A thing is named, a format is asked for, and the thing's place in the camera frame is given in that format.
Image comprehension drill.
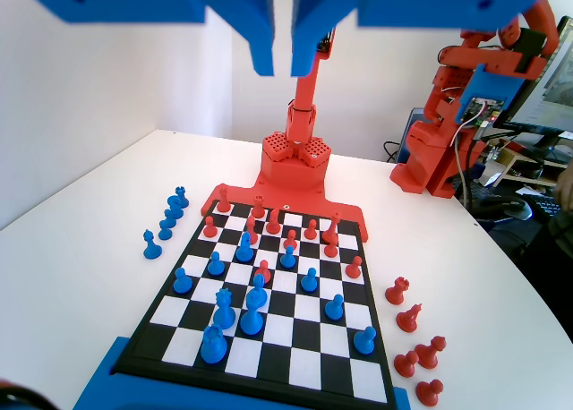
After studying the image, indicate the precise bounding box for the blue tall chess piece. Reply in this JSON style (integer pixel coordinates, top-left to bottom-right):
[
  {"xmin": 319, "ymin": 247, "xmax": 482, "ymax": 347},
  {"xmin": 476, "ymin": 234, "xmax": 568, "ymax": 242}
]
[
  {"xmin": 235, "ymin": 231, "xmax": 255, "ymax": 263},
  {"xmin": 239, "ymin": 293, "xmax": 264, "ymax": 337}
]

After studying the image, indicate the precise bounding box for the red chess queen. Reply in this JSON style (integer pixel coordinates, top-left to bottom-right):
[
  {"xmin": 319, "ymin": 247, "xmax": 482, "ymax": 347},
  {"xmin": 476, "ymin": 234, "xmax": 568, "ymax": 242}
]
[{"xmin": 414, "ymin": 336, "xmax": 448, "ymax": 370}]

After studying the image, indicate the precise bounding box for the person hand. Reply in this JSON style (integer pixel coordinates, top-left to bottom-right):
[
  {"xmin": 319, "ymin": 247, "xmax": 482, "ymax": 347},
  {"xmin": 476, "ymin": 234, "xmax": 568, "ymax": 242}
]
[{"xmin": 554, "ymin": 167, "xmax": 573, "ymax": 203}]

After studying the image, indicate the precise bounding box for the grey blue box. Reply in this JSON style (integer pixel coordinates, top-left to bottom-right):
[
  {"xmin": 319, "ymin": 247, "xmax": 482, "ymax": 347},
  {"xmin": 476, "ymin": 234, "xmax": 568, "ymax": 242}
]
[{"xmin": 399, "ymin": 107, "xmax": 426, "ymax": 164}]

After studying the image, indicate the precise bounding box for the green circuit board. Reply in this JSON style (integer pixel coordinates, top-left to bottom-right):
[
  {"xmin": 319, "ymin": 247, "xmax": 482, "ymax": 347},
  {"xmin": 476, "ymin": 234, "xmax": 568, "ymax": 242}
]
[{"xmin": 465, "ymin": 95, "xmax": 507, "ymax": 128}]

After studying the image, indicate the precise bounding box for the black computer monitor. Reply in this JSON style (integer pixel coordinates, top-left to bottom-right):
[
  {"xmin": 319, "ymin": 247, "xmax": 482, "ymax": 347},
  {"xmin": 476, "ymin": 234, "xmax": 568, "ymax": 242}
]
[{"xmin": 492, "ymin": 15, "xmax": 573, "ymax": 138}]

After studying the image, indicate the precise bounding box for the light wooden monitor riser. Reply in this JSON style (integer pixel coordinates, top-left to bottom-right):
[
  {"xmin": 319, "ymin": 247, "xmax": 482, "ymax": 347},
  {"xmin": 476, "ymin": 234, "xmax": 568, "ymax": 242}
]
[{"xmin": 492, "ymin": 145, "xmax": 573, "ymax": 188}]

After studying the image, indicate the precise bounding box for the black monitor stand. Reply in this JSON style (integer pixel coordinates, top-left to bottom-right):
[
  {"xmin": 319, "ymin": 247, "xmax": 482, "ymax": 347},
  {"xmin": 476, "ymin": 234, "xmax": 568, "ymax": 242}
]
[{"xmin": 532, "ymin": 130, "xmax": 573, "ymax": 161}]

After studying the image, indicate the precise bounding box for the black computer mouse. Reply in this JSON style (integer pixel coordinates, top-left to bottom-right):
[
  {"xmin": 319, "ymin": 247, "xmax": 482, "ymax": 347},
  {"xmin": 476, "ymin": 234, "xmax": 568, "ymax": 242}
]
[{"xmin": 503, "ymin": 198, "xmax": 535, "ymax": 221}]

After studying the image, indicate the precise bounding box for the black keyboard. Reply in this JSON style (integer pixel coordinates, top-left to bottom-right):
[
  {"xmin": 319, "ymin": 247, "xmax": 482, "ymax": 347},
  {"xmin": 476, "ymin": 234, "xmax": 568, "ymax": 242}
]
[{"xmin": 521, "ymin": 193, "xmax": 563, "ymax": 218}]

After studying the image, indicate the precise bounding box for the black white chessboard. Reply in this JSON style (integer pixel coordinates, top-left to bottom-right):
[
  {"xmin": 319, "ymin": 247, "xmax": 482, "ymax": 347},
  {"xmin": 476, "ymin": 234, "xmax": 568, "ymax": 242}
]
[{"xmin": 109, "ymin": 199, "xmax": 398, "ymax": 406}]

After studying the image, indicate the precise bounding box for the blue controller bracket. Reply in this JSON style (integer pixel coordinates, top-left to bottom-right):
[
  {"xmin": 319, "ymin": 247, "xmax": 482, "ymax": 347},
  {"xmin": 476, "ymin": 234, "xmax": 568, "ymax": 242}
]
[{"xmin": 454, "ymin": 63, "xmax": 526, "ymax": 125}]

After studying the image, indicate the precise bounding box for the black camera board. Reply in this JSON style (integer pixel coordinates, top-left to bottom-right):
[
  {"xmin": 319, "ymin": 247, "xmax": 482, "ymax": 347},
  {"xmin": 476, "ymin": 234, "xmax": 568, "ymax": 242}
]
[{"xmin": 316, "ymin": 24, "xmax": 337, "ymax": 56}]

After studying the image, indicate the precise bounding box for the grey white cable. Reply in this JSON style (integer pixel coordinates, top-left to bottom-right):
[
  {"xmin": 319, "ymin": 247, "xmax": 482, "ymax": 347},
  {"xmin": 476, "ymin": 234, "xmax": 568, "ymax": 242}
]
[{"xmin": 450, "ymin": 109, "xmax": 483, "ymax": 212}]

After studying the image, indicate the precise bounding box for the blue base plate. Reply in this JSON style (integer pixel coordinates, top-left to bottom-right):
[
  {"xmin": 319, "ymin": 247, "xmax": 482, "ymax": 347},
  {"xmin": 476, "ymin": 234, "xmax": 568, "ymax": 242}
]
[{"xmin": 73, "ymin": 336, "xmax": 413, "ymax": 410}]

